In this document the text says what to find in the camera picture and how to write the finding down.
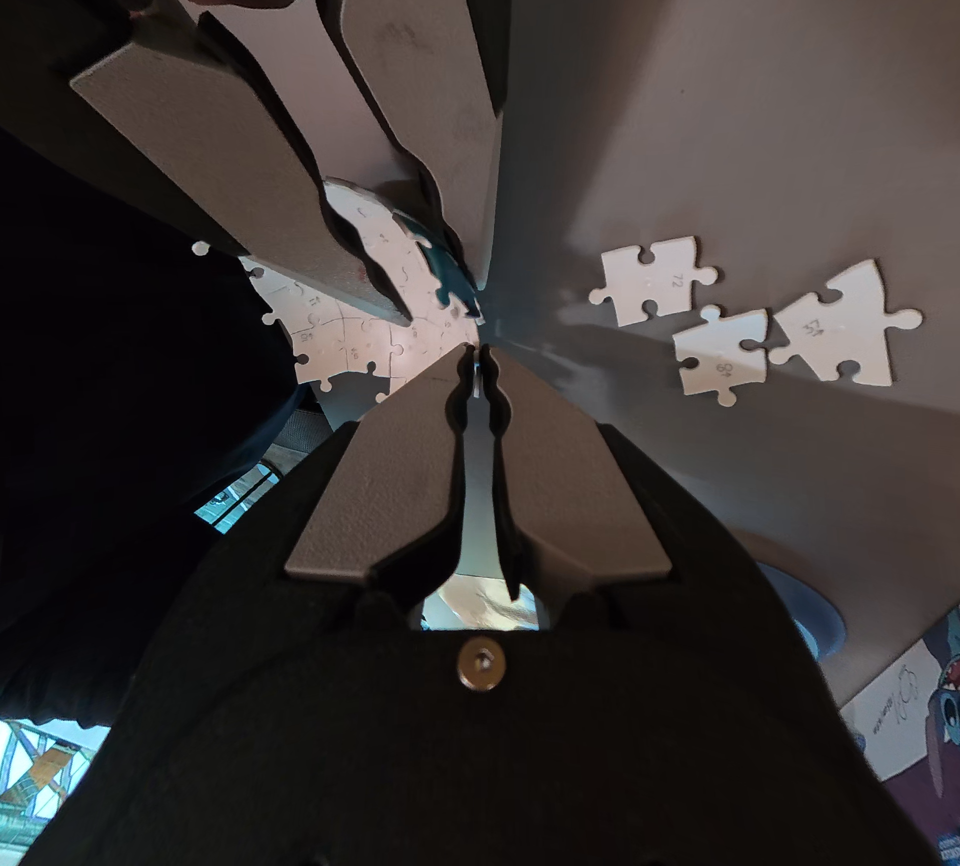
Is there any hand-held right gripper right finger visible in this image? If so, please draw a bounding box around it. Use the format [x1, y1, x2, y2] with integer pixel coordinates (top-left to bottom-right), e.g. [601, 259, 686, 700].
[486, 345, 674, 628]

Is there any blue box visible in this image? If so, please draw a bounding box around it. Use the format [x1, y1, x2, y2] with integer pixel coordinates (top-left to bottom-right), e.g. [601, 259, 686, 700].
[840, 603, 960, 866]

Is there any person's dark-clothed torso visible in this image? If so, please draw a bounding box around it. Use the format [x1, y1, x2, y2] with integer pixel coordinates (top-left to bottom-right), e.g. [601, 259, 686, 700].
[0, 131, 331, 724]

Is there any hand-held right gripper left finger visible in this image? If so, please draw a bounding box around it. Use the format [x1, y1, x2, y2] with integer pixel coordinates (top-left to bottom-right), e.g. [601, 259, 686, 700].
[283, 344, 478, 613]

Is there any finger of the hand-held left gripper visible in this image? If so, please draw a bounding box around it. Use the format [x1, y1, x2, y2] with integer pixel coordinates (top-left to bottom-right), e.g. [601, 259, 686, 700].
[330, 0, 504, 283]
[69, 39, 417, 324]

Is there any blue bowl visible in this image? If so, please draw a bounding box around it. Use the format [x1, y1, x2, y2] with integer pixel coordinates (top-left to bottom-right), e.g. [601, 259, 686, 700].
[757, 562, 849, 660]

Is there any partly built puzzle ball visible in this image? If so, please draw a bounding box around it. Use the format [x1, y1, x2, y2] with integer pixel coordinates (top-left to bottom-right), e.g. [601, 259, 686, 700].
[191, 179, 487, 403]

